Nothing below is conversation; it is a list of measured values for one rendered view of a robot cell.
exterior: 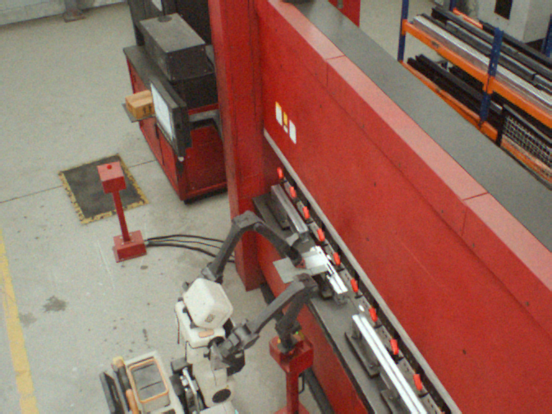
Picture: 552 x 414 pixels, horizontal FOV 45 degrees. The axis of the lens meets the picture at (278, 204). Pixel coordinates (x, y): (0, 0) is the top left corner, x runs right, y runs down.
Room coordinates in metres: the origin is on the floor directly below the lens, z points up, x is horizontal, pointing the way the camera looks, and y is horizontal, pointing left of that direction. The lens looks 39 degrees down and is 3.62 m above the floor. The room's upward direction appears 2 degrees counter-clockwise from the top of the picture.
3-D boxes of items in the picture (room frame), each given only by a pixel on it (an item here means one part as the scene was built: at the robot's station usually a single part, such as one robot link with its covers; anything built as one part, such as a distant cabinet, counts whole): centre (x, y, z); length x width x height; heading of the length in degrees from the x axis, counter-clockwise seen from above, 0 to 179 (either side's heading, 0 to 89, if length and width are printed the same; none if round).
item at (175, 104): (3.69, 0.66, 1.42); 0.45 x 0.12 x 0.36; 25
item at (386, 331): (2.01, -0.50, 1.26); 0.15 x 0.09 x 0.17; 19
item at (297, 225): (3.26, -0.06, 0.92); 0.50 x 0.06 x 0.10; 19
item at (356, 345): (2.15, -0.39, 0.89); 0.30 x 0.05 x 0.03; 19
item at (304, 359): (2.31, -0.04, 0.75); 0.20 x 0.16 x 0.18; 33
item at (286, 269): (2.69, -0.11, 1.00); 0.26 x 0.18 x 0.01; 109
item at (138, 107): (4.51, 1.03, 1.04); 0.30 x 0.26 x 0.12; 23
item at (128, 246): (3.97, 1.22, 0.41); 0.25 x 0.20 x 0.83; 109
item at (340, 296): (2.69, -0.27, 0.92); 0.39 x 0.06 x 0.10; 19
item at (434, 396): (1.63, -0.64, 1.26); 0.15 x 0.09 x 0.17; 19
